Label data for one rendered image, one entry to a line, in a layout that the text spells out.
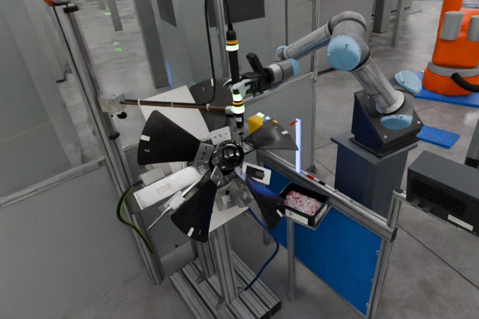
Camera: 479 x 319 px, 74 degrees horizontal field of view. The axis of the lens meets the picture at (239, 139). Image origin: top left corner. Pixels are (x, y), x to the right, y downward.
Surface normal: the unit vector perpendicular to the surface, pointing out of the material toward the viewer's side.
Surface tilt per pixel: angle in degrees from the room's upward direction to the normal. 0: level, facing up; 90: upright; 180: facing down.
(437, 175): 15
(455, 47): 90
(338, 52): 112
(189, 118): 50
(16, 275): 90
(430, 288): 0
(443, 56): 90
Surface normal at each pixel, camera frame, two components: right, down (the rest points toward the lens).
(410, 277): -0.09, -0.85
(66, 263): 0.61, 0.36
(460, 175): -0.29, -0.72
